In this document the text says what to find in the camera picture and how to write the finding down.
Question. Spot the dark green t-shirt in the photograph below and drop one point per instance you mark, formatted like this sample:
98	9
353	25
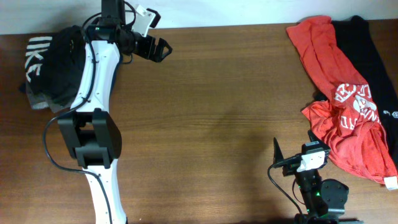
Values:
54	63

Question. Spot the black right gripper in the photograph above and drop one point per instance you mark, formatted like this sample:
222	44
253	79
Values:
290	167

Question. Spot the red printed t-shirt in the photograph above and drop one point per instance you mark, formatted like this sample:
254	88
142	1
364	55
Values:
347	120

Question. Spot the grey folded garment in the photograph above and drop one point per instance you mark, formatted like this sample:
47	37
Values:
41	101

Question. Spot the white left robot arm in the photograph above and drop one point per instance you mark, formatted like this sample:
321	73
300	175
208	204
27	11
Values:
90	134

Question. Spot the black garment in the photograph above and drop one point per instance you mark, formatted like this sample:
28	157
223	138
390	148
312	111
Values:
355	41

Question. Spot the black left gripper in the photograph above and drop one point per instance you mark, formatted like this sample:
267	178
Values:
147	50

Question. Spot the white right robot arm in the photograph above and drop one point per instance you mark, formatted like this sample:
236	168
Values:
324	199

